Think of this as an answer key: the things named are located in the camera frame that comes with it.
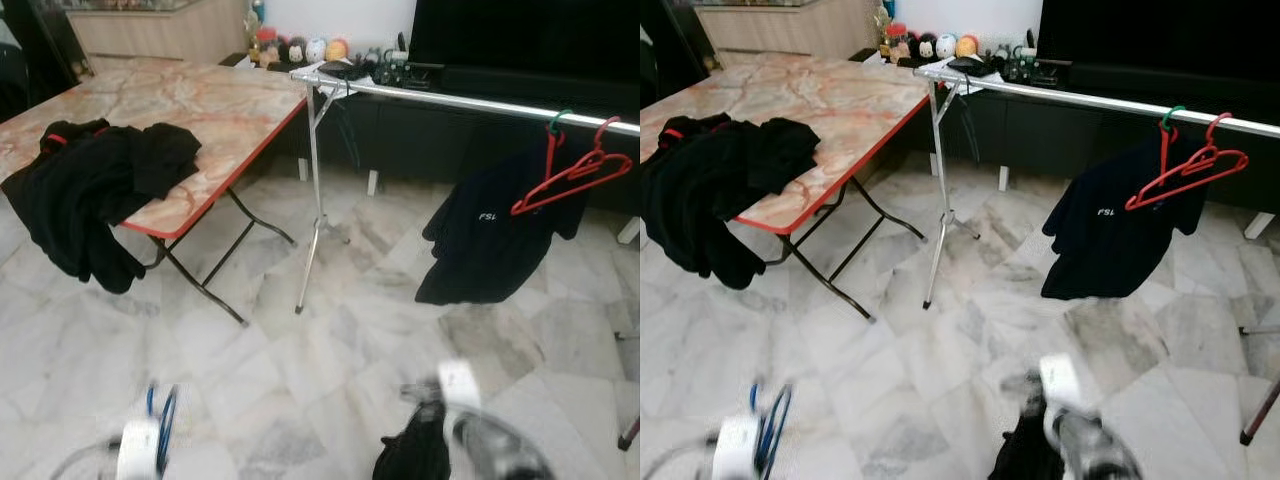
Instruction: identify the thin black clothes hanger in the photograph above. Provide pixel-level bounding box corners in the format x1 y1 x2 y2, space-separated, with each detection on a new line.
333 85 363 169

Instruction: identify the black TV cabinet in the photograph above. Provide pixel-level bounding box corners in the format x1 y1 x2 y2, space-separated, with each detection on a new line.
850 45 1280 241
225 50 641 246

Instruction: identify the tall black glass cabinet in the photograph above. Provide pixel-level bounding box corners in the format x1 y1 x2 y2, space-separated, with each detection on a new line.
22 0 79 76
645 0 704 71

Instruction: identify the black chair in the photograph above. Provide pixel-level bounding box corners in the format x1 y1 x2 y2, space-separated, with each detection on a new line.
0 40 33 123

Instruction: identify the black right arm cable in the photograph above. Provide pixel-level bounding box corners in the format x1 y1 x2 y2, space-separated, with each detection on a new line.
398 378 446 409
1000 372 1046 403

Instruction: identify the blue plastic clothes hanger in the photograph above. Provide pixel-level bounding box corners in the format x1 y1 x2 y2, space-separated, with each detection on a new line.
145 383 181 476
748 380 796 476

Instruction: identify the green hook clothes hanger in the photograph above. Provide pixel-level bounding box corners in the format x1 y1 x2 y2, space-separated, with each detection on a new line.
1158 105 1188 181
545 108 574 186

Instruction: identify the black flat pouch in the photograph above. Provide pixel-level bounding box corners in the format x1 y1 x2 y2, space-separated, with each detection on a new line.
320 58 379 81
945 55 1004 77

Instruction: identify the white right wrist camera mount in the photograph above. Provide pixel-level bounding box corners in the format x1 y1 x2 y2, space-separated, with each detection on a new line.
437 360 483 413
1038 353 1086 409

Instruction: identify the chrome clothes rack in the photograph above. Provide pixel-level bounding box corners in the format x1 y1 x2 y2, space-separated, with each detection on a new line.
290 65 641 316
915 62 1280 311

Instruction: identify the black television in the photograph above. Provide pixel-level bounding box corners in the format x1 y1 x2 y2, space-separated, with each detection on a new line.
1038 0 1280 86
408 0 641 91

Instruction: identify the green circuit board device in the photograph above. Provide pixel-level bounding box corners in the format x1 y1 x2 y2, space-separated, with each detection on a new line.
368 35 447 91
995 30 1073 86

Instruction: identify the crumpled black garment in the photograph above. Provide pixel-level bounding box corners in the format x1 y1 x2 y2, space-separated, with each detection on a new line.
640 113 823 291
0 118 204 295

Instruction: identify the navy blue T-shirt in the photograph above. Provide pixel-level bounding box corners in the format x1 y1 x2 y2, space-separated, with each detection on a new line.
1040 125 1211 301
415 125 611 306

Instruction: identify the black garment with green print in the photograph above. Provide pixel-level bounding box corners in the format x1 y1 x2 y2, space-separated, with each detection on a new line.
372 395 453 480
990 405 1056 480

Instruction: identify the wooden display cabinet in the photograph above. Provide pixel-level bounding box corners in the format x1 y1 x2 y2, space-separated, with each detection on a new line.
62 0 251 68
690 0 881 63

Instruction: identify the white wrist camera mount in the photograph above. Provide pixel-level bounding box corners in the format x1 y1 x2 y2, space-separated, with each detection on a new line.
437 360 483 413
115 420 163 480
1038 353 1086 409
712 415 763 480

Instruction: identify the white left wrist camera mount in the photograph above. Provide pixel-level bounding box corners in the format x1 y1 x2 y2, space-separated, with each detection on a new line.
115 420 163 480
712 415 763 480

